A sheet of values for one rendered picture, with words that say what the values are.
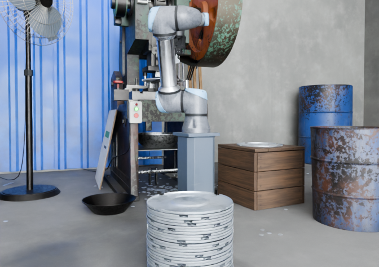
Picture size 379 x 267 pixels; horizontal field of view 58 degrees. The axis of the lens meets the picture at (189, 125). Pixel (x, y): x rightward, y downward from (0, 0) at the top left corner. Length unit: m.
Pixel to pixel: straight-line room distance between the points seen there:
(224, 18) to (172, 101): 0.84
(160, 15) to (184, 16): 0.11
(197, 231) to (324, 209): 0.93
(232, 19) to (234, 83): 1.77
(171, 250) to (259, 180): 1.01
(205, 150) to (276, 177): 0.53
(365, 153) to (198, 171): 0.78
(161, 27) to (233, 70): 2.51
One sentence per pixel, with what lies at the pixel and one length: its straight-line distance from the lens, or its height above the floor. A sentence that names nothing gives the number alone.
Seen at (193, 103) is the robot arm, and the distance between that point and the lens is 1.74.
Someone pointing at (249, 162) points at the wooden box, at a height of 0.27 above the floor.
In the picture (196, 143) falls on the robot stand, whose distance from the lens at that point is 1.71.
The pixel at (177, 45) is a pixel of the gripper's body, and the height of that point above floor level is 0.98.
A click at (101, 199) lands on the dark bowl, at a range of 2.15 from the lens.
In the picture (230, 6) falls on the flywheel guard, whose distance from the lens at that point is 2.41.
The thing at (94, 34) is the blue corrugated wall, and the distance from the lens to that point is 3.66.
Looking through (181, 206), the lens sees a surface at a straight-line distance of 1.13.
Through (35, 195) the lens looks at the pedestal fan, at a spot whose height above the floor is 0.03.
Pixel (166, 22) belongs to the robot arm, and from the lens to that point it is 1.66.
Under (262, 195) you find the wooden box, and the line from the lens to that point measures 2.04.
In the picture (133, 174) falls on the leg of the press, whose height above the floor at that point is 0.17.
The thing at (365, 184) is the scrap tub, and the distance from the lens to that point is 1.78.
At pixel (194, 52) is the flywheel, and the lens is 2.77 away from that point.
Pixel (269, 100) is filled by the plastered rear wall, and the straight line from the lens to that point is 4.34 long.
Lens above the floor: 0.54
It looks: 1 degrees down
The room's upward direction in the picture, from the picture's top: straight up
